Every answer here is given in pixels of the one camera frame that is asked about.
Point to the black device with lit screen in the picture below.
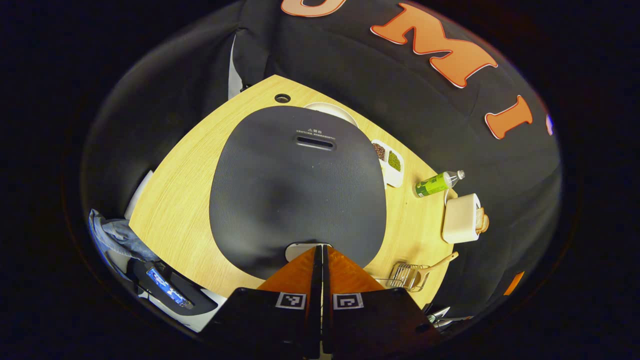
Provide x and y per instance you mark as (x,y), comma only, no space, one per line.
(167,287)

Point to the white toaster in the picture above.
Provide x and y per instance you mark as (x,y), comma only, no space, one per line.
(460,220)

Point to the pale bread slice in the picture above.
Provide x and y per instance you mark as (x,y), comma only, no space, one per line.
(483,221)

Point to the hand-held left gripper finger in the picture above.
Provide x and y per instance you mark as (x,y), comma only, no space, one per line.
(316,300)
(327,300)

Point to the white curved object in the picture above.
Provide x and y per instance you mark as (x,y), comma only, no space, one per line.
(139,195)

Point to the white round plate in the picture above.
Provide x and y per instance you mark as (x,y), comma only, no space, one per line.
(335,111)

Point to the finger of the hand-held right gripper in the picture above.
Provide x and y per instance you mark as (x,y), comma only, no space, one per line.
(513,283)

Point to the black rice cooker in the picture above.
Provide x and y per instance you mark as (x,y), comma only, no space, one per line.
(300,200)

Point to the black backdrop cloth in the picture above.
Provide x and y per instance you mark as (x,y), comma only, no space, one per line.
(325,55)

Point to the white divided bean dish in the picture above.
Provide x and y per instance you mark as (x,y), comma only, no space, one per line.
(387,160)

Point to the shiny metal object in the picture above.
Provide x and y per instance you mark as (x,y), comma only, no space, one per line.
(440,315)

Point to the green label plastic bottle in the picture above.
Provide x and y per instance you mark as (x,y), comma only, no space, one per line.
(432,185)

